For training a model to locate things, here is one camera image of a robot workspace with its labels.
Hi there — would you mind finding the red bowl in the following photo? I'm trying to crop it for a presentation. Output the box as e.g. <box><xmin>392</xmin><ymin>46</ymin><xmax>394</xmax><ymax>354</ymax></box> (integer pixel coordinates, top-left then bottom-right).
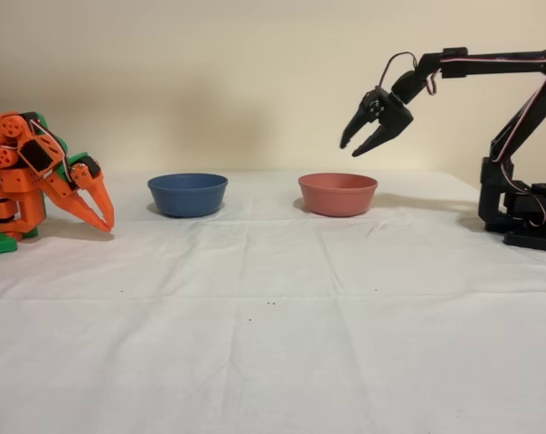
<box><xmin>297</xmin><ymin>172</ymin><xmax>379</xmax><ymax>218</ymax></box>

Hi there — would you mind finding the blue bowl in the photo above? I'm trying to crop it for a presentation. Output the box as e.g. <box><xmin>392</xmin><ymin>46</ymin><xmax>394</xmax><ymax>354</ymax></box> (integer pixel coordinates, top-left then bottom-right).
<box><xmin>146</xmin><ymin>173</ymin><xmax>230</xmax><ymax>219</ymax></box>

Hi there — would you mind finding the white tablecloth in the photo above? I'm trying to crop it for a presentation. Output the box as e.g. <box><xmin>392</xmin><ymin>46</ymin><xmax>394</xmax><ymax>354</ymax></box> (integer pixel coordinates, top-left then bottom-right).
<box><xmin>0</xmin><ymin>169</ymin><xmax>546</xmax><ymax>434</ymax></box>

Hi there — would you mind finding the orange arm servo cable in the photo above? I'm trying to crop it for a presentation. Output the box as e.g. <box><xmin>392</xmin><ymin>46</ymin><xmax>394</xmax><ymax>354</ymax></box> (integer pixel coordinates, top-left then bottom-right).
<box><xmin>24</xmin><ymin>112</ymin><xmax>71</xmax><ymax>183</ymax></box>

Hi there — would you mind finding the black arm servo cable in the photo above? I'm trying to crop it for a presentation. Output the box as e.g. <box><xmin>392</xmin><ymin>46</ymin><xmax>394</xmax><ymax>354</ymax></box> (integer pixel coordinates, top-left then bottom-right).
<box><xmin>378</xmin><ymin>51</ymin><xmax>441</xmax><ymax>97</ymax></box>

